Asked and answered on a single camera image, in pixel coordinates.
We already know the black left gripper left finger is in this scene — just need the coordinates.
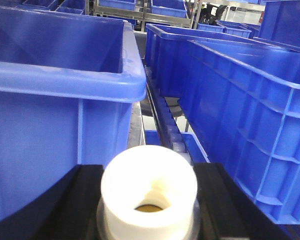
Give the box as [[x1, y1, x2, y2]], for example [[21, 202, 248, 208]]
[[0, 165, 104, 240]]

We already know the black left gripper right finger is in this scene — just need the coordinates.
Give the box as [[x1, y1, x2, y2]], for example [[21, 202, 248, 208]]
[[193, 163, 290, 240]]

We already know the white plastic valve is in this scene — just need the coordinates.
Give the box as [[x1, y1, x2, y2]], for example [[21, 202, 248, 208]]
[[100, 145, 198, 240]]

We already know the blue bin lower shelf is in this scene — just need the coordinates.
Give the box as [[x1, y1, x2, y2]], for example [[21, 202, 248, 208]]
[[145, 130, 210, 163]]

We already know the blue bin right near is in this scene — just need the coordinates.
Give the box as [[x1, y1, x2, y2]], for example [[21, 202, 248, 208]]
[[180, 40, 300, 225]]

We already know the blue bin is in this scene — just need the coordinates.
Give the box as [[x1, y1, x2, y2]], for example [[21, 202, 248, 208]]
[[180, 40, 300, 225], [0, 6, 146, 221], [145, 23, 259, 98]]

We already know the blue bin front left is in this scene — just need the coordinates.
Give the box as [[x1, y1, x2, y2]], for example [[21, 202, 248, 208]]
[[0, 6, 146, 221]]

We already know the blue bin right far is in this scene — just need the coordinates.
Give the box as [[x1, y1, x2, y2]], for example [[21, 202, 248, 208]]
[[145, 23, 259, 98]]

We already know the roller track rail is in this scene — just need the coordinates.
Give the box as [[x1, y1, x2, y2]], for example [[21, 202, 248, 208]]
[[144, 66, 193, 165]]

